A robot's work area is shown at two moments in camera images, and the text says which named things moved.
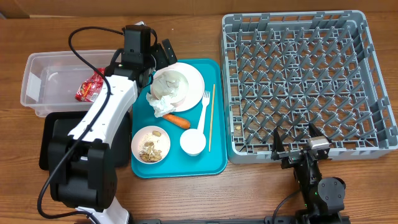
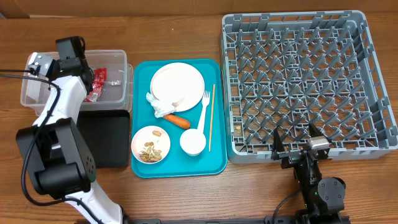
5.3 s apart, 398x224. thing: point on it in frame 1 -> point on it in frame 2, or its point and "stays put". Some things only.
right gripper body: x=293 y=158 stays put
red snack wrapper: x=89 y=89 stays put
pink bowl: x=150 y=144 stays put
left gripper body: x=151 y=61 -> x=62 y=60
